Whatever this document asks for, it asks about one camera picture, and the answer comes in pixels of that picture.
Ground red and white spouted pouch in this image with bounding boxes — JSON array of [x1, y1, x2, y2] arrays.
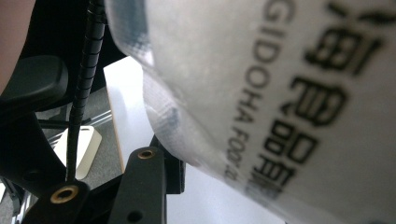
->
[[104, 0, 396, 224]]

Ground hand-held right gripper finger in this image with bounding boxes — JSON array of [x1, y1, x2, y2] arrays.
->
[[107, 135, 187, 224]]

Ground white box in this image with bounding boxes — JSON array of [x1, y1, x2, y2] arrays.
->
[[51, 125, 103, 181]]

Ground metal floor rail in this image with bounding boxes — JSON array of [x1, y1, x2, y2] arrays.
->
[[36, 109, 114, 133]]

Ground white paper sheet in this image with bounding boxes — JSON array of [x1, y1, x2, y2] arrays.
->
[[103, 55, 286, 224]]

